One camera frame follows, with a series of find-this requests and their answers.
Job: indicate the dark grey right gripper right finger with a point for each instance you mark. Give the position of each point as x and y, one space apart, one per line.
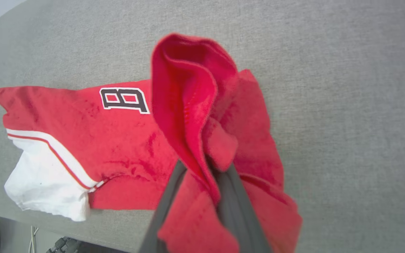
237 211

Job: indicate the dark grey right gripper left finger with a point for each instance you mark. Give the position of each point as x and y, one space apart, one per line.
160 214

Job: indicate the red and white jersey garment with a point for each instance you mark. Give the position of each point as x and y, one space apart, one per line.
118 140

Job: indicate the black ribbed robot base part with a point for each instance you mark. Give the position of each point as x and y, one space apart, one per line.
69 246

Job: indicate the grey fabric sofa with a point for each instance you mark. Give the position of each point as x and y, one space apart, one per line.
329 105

